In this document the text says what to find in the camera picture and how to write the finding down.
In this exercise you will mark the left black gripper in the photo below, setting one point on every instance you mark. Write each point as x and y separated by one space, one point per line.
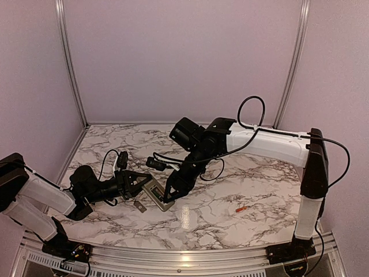
122 178

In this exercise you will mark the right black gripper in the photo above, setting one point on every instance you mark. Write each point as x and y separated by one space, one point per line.
183 186

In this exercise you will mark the grey remote control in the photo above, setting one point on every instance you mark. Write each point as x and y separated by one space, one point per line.
147 188

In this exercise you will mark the grey battery cover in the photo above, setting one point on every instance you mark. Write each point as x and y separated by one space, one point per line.
139 206

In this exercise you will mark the black green battery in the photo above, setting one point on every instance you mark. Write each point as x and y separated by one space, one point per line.
158 194

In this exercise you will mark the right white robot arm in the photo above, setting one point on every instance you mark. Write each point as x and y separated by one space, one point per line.
305 150

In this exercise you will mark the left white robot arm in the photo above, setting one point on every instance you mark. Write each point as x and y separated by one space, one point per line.
22 187

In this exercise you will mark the orange battery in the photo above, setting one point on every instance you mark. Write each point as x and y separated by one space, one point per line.
240 209

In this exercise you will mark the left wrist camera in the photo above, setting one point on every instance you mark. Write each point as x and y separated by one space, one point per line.
121 161

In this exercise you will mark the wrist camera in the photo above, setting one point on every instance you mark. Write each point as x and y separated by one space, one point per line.
121 161
160 165

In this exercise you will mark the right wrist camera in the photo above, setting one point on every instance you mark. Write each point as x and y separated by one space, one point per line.
160 165

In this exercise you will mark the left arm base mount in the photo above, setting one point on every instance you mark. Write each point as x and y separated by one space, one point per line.
68 250

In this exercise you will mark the front aluminium rail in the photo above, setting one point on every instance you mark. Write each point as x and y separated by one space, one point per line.
121 261

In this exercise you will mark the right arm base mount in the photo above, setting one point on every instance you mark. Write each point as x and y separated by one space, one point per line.
282 253

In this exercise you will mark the left aluminium frame post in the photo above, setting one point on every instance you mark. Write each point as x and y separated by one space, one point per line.
62 25

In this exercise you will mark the aluminium frame post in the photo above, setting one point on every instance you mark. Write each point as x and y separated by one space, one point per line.
62 25
296 56

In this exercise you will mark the right aluminium frame post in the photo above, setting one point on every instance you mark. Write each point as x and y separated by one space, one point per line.
296 56

